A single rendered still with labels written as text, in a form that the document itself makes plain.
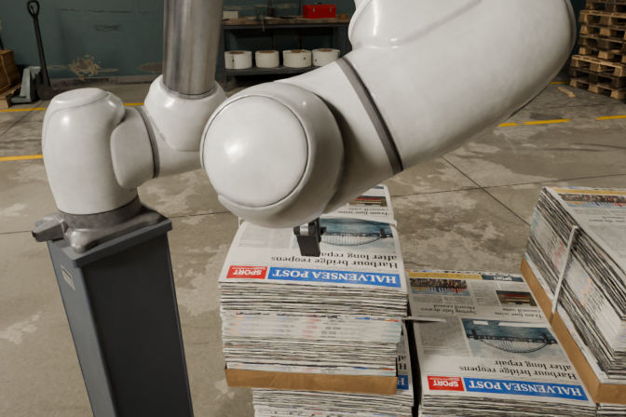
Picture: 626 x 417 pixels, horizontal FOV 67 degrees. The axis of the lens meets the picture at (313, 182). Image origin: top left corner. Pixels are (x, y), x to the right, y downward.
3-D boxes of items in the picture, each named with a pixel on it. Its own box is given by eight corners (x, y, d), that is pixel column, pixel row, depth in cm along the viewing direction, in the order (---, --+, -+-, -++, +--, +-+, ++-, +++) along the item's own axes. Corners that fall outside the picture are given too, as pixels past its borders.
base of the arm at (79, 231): (20, 228, 96) (14, 204, 94) (124, 195, 111) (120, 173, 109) (54, 263, 85) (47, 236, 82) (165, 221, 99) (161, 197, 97)
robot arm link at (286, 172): (269, 246, 43) (396, 180, 43) (220, 268, 28) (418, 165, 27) (218, 143, 44) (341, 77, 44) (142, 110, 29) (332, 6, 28)
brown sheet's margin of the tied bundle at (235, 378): (243, 321, 94) (242, 304, 92) (388, 327, 93) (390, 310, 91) (225, 387, 80) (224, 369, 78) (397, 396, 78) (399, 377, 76)
